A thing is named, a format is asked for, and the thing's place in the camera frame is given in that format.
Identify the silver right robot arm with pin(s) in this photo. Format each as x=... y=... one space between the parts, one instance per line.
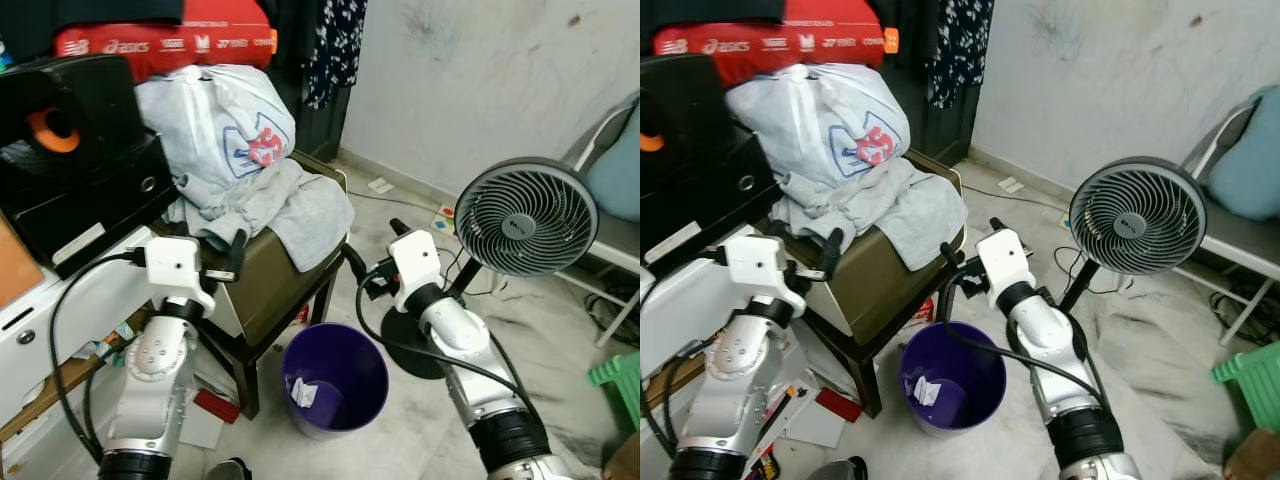
x=1045 y=330
x=460 y=335

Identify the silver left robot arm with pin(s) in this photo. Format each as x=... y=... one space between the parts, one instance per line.
x=155 y=370
x=740 y=365

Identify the brown stool with dark legs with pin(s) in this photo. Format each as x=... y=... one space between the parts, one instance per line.
x=275 y=290
x=880 y=290

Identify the grey crumpled garment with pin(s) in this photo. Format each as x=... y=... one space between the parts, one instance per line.
x=300 y=215
x=915 y=215

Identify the black audio unit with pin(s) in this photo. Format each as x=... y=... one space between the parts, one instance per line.
x=710 y=215
x=100 y=210

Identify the purple plastic waste bin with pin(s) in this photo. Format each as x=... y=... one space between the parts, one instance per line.
x=350 y=400
x=965 y=395

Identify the red flat box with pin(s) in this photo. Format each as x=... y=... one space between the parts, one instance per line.
x=838 y=403
x=216 y=406

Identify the white plastic bag with logo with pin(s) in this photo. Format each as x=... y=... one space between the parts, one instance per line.
x=800 y=120
x=200 y=120

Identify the dark floral hanging garment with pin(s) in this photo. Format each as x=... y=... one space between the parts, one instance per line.
x=335 y=50
x=960 y=50

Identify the grey left robot leg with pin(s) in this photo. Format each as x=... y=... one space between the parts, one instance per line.
x=228 y=470
x=835 y=470

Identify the black speaker with orange cone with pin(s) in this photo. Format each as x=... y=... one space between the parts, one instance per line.
x=690 y=100
x=90 y=100

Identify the red sports bag with logos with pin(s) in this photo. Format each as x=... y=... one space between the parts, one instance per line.
x=770 y=50
x=160 y=50

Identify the white chair with blue cushion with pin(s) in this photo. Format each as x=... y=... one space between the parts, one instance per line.
x=1255 y=165
x=615 y=170

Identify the green plastic stool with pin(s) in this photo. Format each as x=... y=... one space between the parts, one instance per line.
x=615 y=385
x=1250 y=375

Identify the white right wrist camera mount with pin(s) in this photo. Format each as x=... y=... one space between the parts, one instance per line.
x=415 y=265
x=1005 y=262

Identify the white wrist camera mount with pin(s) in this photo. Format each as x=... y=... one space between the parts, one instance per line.
x=760 y=265
x=1005 y=262
x=415 y=265
x=178 y=268

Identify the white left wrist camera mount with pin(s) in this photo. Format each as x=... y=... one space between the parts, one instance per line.
x=178 y=268
x=760 y=265

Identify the grey pedestal fan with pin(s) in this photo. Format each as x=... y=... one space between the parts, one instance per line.
x=1135 y=215
x=525 y=215

